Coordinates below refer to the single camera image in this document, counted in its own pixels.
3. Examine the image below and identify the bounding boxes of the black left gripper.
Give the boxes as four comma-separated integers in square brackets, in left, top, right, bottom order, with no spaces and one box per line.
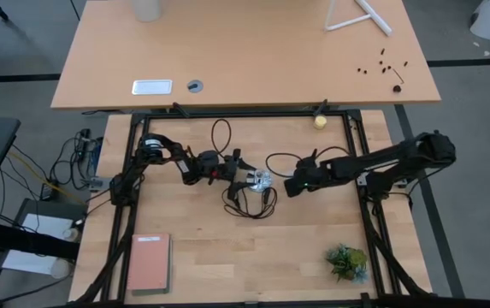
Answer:
[196,148,257,202]

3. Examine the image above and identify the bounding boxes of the black left wrist camera cable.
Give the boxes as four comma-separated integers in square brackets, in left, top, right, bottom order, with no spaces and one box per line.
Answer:
[210,117,233,158]

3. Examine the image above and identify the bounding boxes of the white triangular tube stand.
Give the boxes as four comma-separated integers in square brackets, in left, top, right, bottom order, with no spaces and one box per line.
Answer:
[323,0,394,37]

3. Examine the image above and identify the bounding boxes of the black aluminium table frame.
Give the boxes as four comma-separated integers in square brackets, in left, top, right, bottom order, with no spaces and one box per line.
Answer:
[71,109,436,308]

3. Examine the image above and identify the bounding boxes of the black metal beam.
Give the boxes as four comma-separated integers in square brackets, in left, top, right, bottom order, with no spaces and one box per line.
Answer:
[0,216,81,261]

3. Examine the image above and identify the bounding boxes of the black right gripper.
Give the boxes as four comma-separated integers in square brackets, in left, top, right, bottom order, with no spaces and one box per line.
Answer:
[283,149,332,198]

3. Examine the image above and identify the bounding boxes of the orange wooden desk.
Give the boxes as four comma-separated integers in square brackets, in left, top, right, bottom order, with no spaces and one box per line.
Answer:
[50,0,442,111]

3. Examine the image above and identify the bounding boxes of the white paper sheet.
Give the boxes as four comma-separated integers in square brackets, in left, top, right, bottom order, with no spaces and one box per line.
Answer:
[1,212,77,275]

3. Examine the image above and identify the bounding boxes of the black frame clamp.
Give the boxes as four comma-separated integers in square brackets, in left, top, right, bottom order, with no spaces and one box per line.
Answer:
[171,101,191,119]
[312,98,329,117]

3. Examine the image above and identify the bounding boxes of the black floor cable tangle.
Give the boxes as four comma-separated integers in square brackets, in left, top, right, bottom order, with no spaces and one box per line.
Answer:
[49,127,100,192]

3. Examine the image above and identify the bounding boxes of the pink notebook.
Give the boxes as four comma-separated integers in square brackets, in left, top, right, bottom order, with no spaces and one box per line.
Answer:
[127,233,172,292]

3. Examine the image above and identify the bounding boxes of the black power adapter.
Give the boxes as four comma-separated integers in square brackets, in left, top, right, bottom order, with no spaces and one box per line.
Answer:
[40,181,60,202]

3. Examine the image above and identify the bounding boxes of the green artificial succulent plant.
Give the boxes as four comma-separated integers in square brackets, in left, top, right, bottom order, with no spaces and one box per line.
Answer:
[324,242,369,284]

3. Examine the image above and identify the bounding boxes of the clear plastic cup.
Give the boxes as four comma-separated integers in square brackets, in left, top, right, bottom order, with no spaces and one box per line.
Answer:
[50,258,74,280]
[62,227,81,243]

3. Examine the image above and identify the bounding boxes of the silver rectangular desk plate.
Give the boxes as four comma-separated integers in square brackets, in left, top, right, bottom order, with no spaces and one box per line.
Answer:
[131,79,174,96]

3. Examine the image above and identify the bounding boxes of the yellow floor cable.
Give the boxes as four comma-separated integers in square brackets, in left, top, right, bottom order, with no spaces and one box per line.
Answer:
[9,151,83,203]

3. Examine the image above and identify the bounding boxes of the translucent plastic cup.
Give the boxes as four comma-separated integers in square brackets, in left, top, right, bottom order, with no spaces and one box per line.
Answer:
[129,0,163,23]

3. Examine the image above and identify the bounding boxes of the blue cable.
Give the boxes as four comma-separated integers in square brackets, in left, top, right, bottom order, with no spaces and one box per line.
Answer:
[89,136,104,173]

